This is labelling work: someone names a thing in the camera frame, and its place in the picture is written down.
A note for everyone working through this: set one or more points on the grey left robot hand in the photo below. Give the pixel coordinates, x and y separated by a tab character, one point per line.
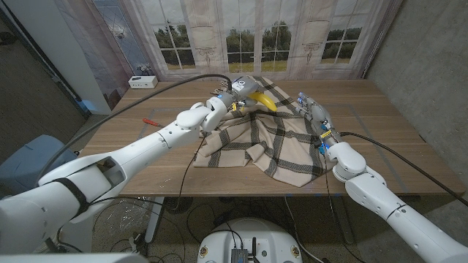
243	87

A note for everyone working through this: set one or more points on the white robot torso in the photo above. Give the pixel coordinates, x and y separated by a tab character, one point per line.
252	233

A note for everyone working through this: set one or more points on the white power strip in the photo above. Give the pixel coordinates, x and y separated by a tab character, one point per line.
142	82

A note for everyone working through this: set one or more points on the printed window backdrop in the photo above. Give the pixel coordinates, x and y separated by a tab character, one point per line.
256	22

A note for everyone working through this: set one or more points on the beige plaid scarf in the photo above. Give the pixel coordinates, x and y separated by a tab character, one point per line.
263	142

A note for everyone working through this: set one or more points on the black round floor device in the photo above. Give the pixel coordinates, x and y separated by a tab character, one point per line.
178	205

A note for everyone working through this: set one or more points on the yellow banana-shaped toy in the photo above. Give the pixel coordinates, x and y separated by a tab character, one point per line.
265	99

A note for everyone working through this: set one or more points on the white table leg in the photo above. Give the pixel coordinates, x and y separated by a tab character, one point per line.
153	223

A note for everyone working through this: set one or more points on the white robot body cover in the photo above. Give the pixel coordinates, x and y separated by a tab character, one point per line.
73	258

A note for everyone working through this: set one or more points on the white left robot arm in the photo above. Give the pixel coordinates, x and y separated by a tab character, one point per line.
128	157

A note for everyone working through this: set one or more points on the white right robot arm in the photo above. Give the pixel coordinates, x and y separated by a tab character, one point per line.
395	212

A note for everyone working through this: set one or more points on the grey table leg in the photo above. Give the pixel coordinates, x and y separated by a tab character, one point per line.
343	223

